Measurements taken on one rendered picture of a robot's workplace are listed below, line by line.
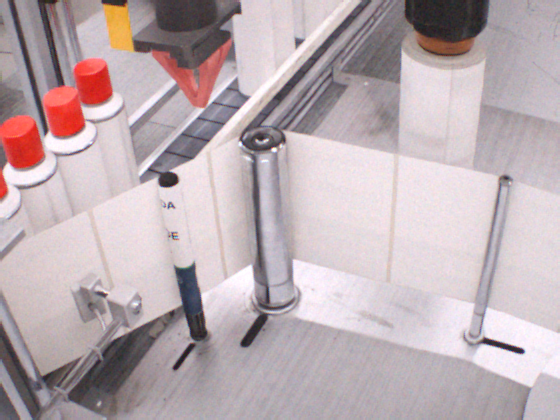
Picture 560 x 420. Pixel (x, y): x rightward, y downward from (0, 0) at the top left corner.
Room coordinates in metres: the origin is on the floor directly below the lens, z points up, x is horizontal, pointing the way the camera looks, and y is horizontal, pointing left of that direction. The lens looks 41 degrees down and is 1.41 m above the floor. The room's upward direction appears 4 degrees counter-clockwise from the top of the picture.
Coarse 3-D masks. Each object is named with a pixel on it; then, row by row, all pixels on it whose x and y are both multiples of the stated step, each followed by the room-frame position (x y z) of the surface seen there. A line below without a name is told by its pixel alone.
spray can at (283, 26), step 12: (276, 0) 0.89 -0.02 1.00; (288, 0) 0.90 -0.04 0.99; (276, 12) 0.89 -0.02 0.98; (288, 12) 0.90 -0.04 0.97; (276, 24) 0.89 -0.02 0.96; (288, 24) 0.90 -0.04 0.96; (276, 36) 0.89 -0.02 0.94; (288, 36) 0.90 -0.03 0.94; (276, 48) 0.89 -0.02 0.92; (288, 48) 0.90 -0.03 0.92; (276, 60) 0.89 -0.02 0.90
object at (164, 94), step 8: (232, 24) 0.90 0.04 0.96; (232, 32) 0.87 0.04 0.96; (232, 40) 0.87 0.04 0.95; (192, 72) 0.79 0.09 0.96; (160, 88) 0.75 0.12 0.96; (168, 88) 0.74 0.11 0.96; (176, 88) 0.75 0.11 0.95; (152, 96) 0.73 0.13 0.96; (160, 96) 0.73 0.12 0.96; (168, 96) 0.74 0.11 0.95; (144, 104) 0.71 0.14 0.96; (152, 104) 0.71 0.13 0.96; (160, 104) 0.72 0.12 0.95; (136, 112) 0.70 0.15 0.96; (144, 112) 0.70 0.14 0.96; (152, 112) 0.71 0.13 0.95; (128, 120) 0.68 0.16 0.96; (136, 120) 0.68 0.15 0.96; (144, 120) 0.69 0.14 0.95; (136, 128) 0.68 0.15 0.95
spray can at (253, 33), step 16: (240, 0) 0.83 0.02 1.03; (256, 0) 0.83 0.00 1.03; (240, 16) 0.83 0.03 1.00; (256, 16) 0.83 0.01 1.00; (240, 32) 0.84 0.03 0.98; (256, 32) 0.83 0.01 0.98; (272, 32) 0.85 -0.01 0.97; (240, 48) 0.84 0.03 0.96; (256, 48) 0.83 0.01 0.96; (272, 48) 0.84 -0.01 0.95; (240, 64) 0.84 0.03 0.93; (256, 64) 0.83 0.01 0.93; (272, 64) 0.84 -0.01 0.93; (240, 80) 0.84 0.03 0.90; (256, 80) 0.83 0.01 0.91
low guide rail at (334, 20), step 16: (352, 0) 1.05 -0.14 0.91; (336, 16) 1.00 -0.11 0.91; (320, 32) 0.95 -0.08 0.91; (304, 48) 0.90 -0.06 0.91; (288, 64) 0.86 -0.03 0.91; (272, 80) 0.82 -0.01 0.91; (256, 96) 0.78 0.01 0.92; (272, 96) 0.81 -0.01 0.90; (240, 112) 0.75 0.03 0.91; (256, 112) 0.77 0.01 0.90; (224, 128) 0.72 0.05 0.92; (240, 128) 0.73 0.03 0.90; (208, 144) 0.69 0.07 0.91
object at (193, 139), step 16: (368, 0) 1.12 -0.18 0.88; (352, 16) 1.06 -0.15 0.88; (336, 32) 1.01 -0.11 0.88; (320, 48) 0.96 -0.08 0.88; (304, 64) 0.92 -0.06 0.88; (288, 80) 0.87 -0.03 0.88; (224, 96) 0.85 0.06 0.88; (240, 96) 0.84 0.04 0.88; (208, 112) 0.81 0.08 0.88; (224, 112) 0.81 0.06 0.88; (192, 128) 0.78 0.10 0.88; (208, 128) 0.77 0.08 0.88; (176, 144) 0.74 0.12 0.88; (192, 144) 0.74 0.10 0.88; (160, 160) 0.71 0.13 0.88; (176, 160) 0.71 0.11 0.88; (144, 176) 0.69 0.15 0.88
